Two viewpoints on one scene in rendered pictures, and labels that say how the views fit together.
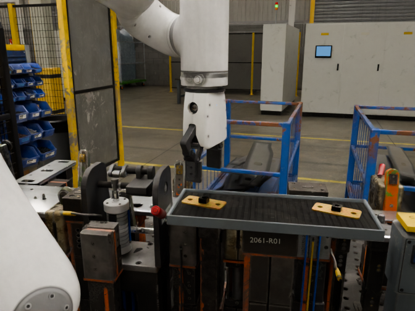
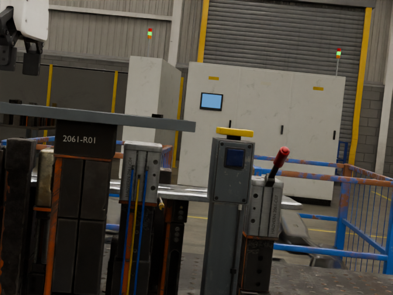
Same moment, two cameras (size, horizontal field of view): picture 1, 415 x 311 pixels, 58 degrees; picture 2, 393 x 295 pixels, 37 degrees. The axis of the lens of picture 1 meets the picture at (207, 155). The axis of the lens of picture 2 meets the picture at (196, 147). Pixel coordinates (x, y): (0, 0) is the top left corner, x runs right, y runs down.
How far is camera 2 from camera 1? 0.49 m
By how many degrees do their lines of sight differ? 19
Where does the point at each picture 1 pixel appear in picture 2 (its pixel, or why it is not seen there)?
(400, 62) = (309, 126)
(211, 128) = (30, 15)
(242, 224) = (55, 111)
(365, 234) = (177, 124)
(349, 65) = (245, 124)
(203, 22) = not seen: outside the picture
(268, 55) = (135, 100)
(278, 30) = (151, 66)
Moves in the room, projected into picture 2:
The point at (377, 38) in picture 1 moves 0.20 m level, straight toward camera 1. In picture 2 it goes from (280, 91) to (280, 91)
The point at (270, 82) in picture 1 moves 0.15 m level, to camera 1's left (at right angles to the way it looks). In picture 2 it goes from (135, 138) to (126, 137)
